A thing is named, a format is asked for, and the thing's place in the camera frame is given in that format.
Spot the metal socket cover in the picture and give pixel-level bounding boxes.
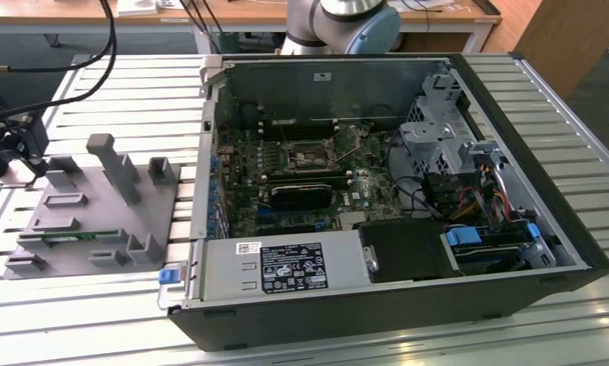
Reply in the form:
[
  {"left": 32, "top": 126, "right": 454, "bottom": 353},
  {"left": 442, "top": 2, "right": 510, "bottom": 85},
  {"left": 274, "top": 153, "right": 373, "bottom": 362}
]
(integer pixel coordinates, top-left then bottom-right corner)
[{"left": 326, "top": 122, "right": 376, "bottom": 161}]

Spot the CPU socket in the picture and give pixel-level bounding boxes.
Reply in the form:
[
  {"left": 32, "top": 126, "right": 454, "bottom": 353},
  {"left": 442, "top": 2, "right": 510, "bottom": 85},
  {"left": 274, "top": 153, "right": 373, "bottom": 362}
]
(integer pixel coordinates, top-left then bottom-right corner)
[{"left": 277, "top": 139, "right": 344, "bottom": 172}]

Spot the grey parts rack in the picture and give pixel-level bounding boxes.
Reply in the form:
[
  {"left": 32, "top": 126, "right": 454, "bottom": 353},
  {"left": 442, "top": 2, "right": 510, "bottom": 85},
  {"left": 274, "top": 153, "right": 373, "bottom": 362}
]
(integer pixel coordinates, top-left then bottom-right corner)
[{"left": 2, "top": 133, "right": 182, "bottom": 281}]

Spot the green RAM stick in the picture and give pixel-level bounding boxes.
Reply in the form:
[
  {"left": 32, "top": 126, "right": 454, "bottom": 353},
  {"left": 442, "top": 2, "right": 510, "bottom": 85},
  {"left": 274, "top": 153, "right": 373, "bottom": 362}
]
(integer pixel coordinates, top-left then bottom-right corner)
[{"left": 21, "top": 230, "right": 120, "bottom": 243}]

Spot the wooden desk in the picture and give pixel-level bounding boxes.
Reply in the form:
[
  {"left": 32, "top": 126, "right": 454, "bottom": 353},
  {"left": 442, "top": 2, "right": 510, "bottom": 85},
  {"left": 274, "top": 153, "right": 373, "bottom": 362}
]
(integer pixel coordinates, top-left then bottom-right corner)
[
  {"left": 190, "top": 0, "right": 504, "bottom": 55},
  {"left": 0, "top": 0, "right": 197, "bottom": 49}
]

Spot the white paper box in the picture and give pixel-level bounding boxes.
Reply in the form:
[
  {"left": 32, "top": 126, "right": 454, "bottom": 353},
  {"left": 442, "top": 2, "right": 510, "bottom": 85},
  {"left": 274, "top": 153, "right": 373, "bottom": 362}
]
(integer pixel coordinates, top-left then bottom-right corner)
[{"left": 116, "top": 0, "right": 160, "bottom": 18}]

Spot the green waste bin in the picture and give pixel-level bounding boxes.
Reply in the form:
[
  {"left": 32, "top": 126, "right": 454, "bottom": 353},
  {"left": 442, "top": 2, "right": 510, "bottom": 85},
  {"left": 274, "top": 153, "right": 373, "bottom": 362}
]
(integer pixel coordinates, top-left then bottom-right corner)
[{"left": 216, "top": 32, "right": 241, "bottom": 55}]

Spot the grey power supply unit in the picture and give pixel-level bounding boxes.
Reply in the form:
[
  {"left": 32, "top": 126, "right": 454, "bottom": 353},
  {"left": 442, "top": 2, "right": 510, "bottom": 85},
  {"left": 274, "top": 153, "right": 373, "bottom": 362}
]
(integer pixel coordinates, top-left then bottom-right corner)
[{"left": 196, "top": 238, "right": 374, "bottom": 302}]

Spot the black graphics card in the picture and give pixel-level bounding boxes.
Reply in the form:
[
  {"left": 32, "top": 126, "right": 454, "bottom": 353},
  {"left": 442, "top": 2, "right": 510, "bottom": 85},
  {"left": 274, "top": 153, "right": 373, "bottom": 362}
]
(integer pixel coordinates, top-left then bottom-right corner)
[{"left": 265, "top": 182, "right": 333, "bottom": 213}]

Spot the silver chipset heatsink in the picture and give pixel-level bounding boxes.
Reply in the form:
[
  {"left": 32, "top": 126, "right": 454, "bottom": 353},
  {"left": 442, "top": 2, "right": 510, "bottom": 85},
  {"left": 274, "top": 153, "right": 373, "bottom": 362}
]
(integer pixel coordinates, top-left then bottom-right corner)
[{"left": 337, "top": 210, "right": 366, "bottom": 231}]

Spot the green motherboard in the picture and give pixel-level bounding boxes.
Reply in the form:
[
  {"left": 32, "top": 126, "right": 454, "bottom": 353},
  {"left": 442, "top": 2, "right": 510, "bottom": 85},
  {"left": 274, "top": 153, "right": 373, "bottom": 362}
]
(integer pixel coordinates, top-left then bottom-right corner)
[{"left": 209, "top": 120, "right": 402, "bottom": 239}]

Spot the black PC case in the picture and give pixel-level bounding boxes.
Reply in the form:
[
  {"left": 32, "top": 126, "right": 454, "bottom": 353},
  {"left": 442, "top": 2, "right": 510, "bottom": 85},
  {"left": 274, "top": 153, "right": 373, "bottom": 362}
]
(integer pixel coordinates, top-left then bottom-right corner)
[{"left": 165, "top": 52, "right": 609, "bottom": 352}]

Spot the metal drive cage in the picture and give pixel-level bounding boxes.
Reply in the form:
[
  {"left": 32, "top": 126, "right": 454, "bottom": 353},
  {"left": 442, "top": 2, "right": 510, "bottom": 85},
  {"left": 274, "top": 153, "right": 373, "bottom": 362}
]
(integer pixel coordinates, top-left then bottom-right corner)
[{"left": 396, "top": 73, "right": 506, "bottom": 184}]

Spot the blue disk carrier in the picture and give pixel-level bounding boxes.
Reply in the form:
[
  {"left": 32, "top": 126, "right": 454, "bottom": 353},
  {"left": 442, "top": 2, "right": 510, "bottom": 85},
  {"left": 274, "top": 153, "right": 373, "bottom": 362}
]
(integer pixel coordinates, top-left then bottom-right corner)
[{"left": 441, "top": 223, "right": 526, "bottom": 276}]

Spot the wooden cabinet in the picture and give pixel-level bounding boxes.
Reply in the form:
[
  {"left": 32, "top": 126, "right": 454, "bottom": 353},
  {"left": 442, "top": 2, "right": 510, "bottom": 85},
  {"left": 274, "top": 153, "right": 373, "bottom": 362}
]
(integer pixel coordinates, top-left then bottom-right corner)
[{"left": 512, "top": 0, "right": 609, "bottom": 100}]

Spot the black camera cable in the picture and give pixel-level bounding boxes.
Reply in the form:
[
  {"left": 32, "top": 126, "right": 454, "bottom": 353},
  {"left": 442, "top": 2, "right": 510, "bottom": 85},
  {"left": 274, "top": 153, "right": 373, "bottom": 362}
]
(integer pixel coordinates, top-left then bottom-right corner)
[
  {"left": 0, "top": 0, "right": 120, "bottom": 117},
  {"left": 0, "top": 0, "right": 118, "bottom": 75}
]

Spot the grey card retention bracket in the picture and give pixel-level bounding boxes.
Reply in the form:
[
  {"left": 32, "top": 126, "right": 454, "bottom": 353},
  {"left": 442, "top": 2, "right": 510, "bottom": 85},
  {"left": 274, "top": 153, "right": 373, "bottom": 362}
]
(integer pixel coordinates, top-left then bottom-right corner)
[{"left": 197, "top": 54, "right": 229, "bottom": 103}]

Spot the coloured power wire bundle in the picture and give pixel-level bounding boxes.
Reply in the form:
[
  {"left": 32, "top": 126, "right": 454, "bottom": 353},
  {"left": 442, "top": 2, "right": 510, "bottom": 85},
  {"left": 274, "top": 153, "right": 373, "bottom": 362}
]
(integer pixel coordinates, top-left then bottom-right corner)
[{"left": 448, "top": 162, "right": 517, "bottom": 226}]

